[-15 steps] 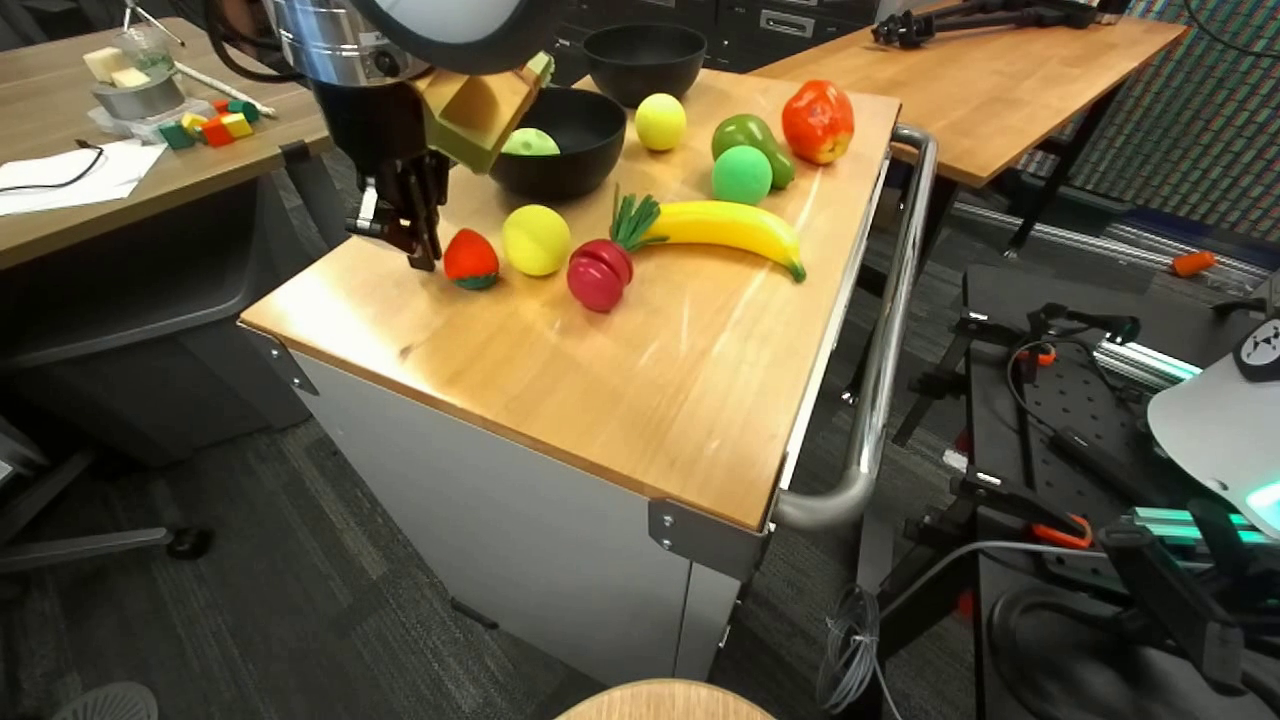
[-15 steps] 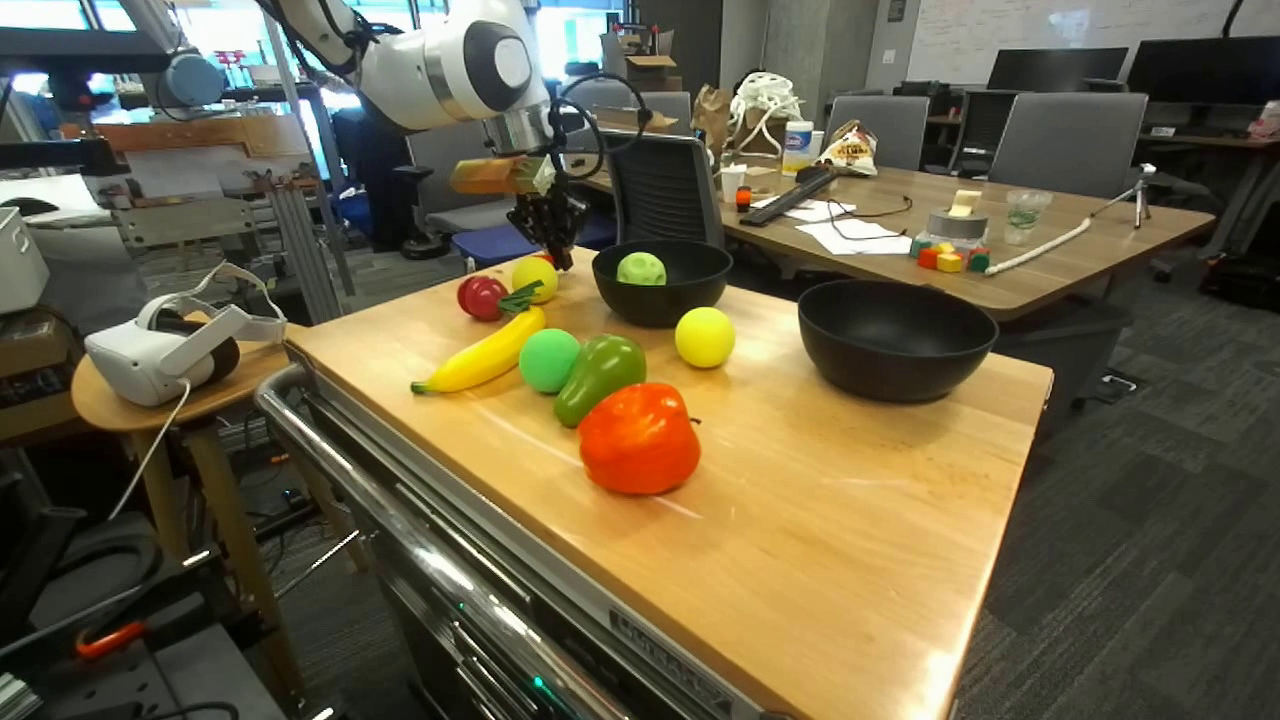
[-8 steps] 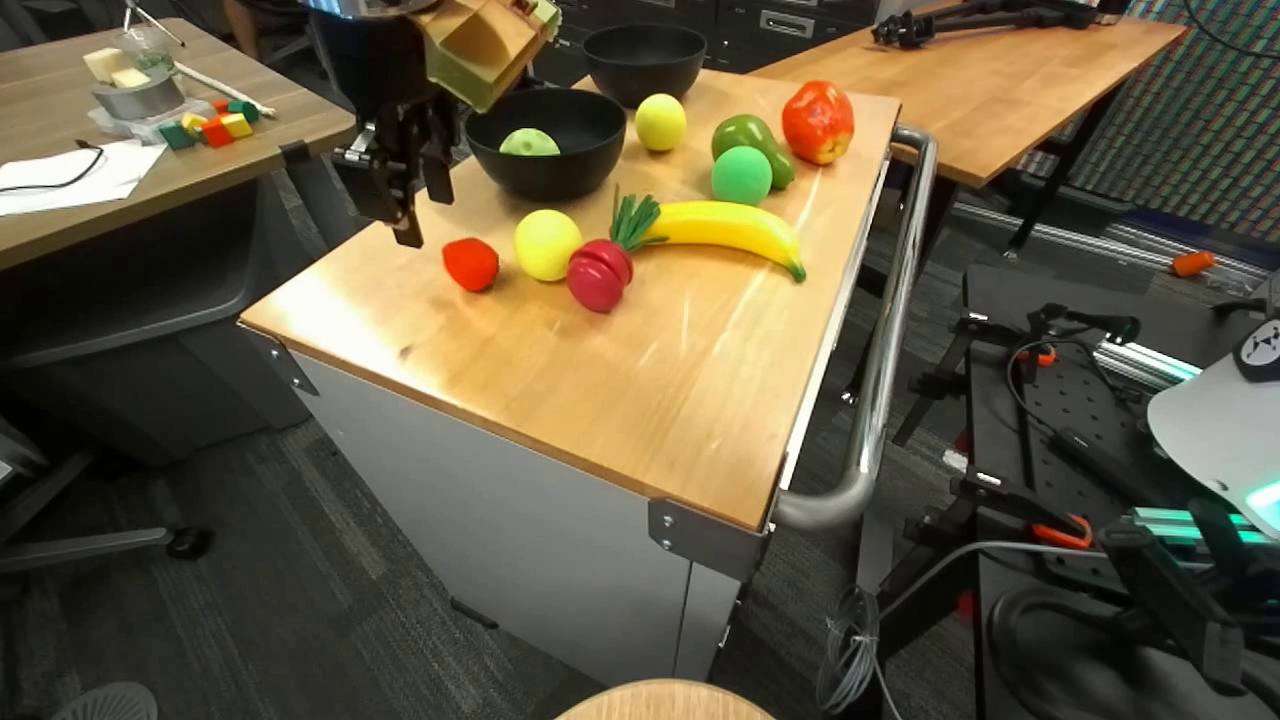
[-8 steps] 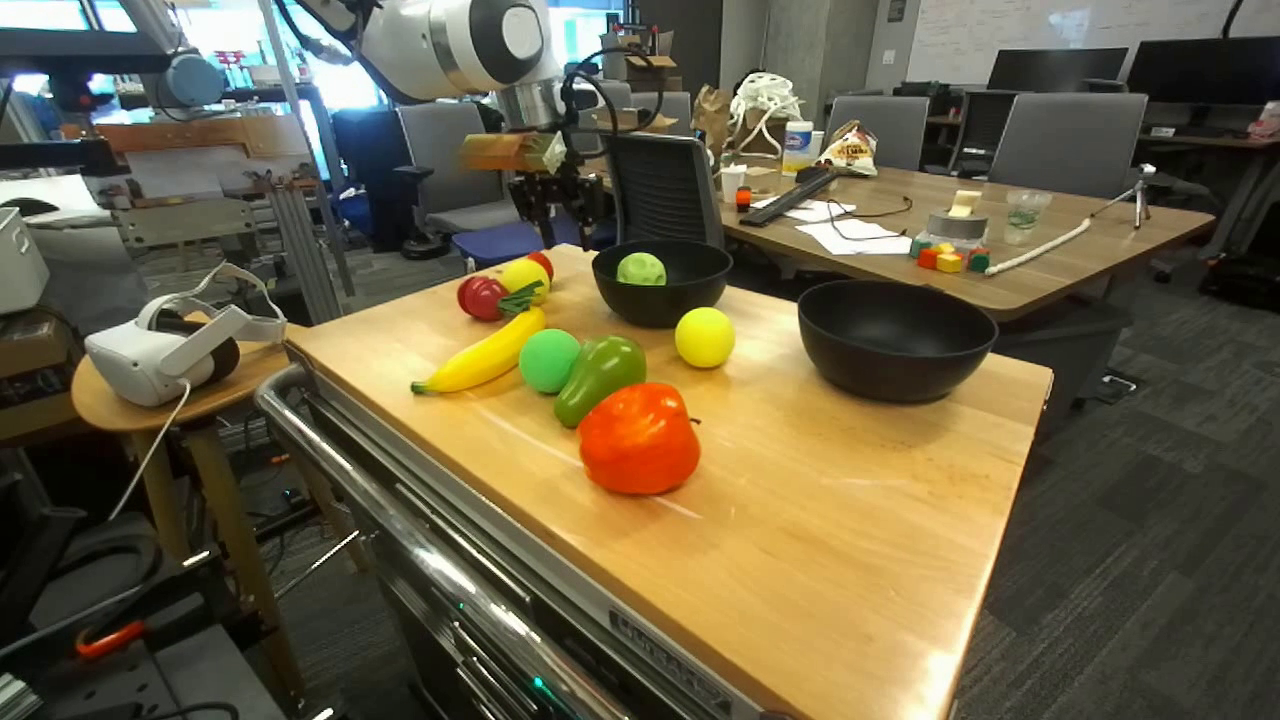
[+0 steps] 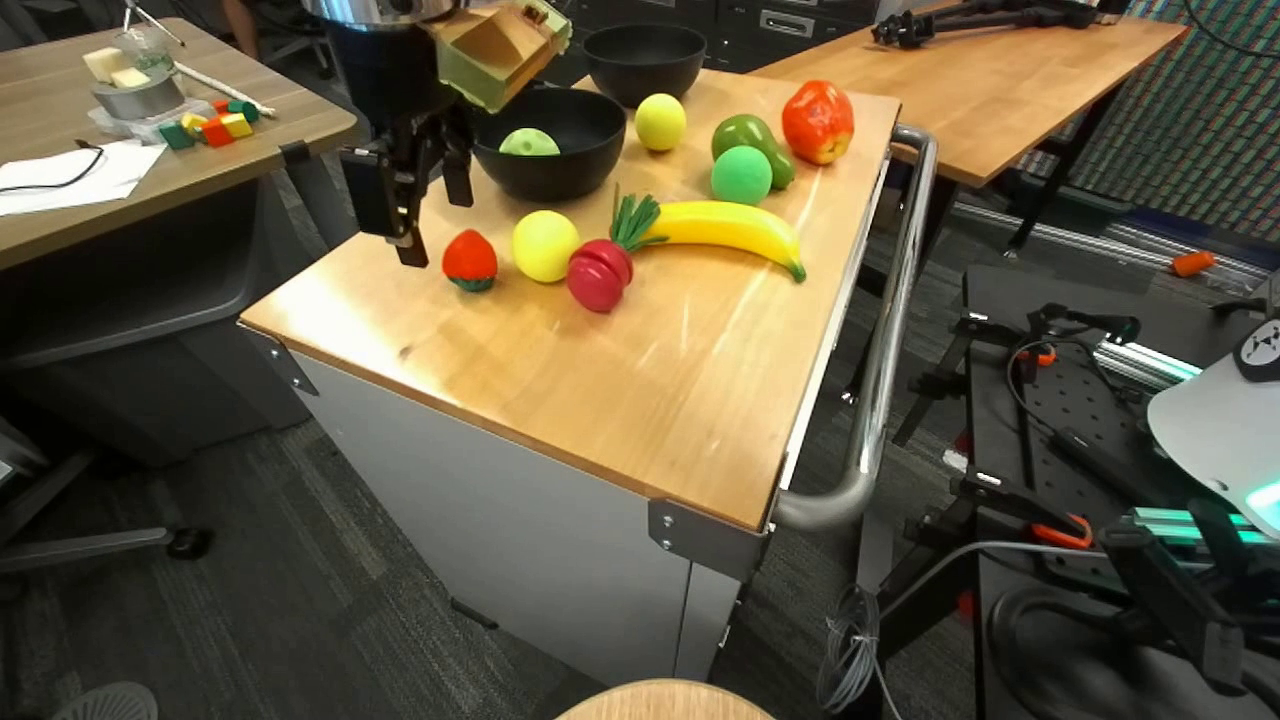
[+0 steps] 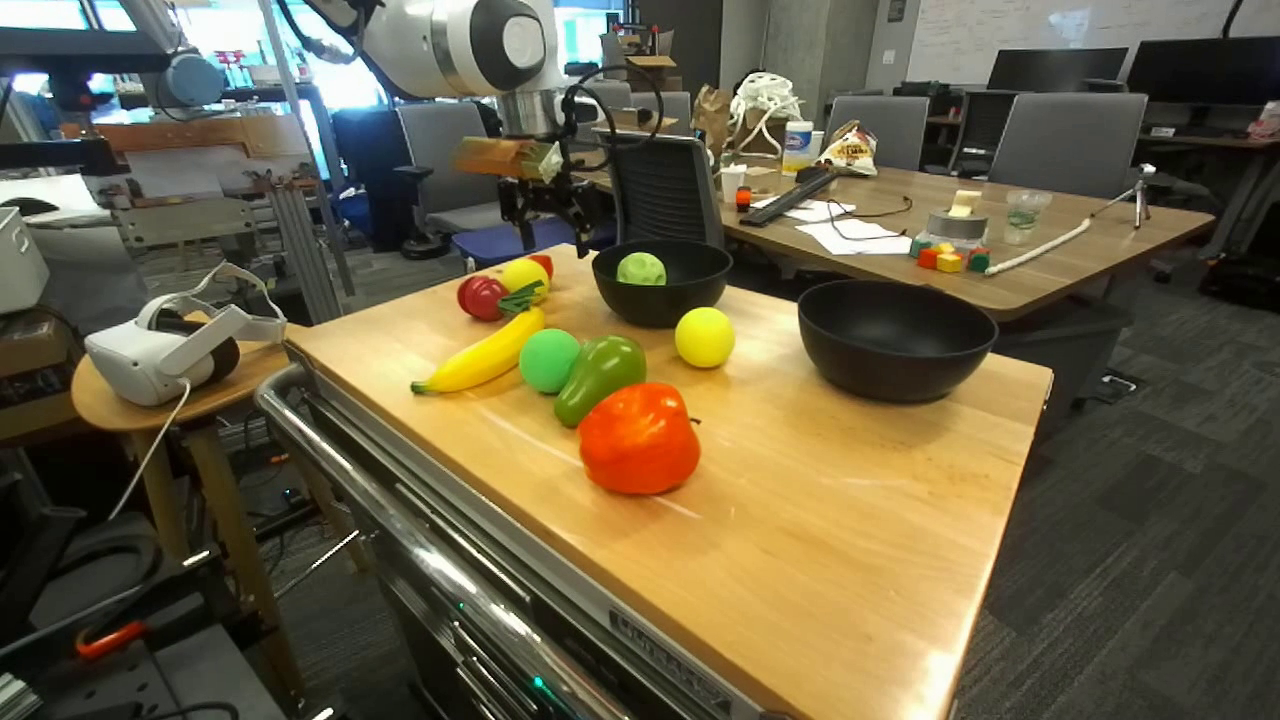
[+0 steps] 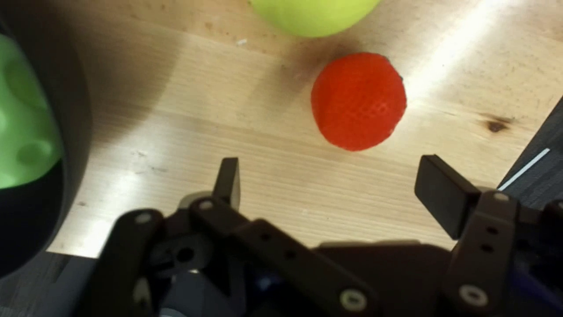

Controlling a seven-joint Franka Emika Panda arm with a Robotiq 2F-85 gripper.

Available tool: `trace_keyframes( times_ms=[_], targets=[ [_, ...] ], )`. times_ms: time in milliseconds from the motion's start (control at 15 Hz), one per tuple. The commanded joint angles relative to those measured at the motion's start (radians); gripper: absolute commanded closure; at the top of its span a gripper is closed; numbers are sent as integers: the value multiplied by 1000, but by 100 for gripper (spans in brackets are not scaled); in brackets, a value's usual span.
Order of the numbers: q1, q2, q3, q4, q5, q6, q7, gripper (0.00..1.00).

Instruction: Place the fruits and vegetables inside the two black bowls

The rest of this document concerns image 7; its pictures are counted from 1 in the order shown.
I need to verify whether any light green dimpled ball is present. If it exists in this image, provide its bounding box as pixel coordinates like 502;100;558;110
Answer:
0;31;66;192

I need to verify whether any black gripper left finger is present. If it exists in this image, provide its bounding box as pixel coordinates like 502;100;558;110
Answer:
69;156;384;317

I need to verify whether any black bowl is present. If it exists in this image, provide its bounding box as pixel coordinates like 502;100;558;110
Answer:
0;10;96;278

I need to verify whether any yellow toy ball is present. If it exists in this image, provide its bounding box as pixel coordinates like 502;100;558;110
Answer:
249;0;384;40

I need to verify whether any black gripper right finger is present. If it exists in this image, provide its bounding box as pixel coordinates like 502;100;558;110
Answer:
414;153;563;317

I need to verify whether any red toy strawberry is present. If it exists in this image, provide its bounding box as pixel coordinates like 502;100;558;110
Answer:
310;51;410;153

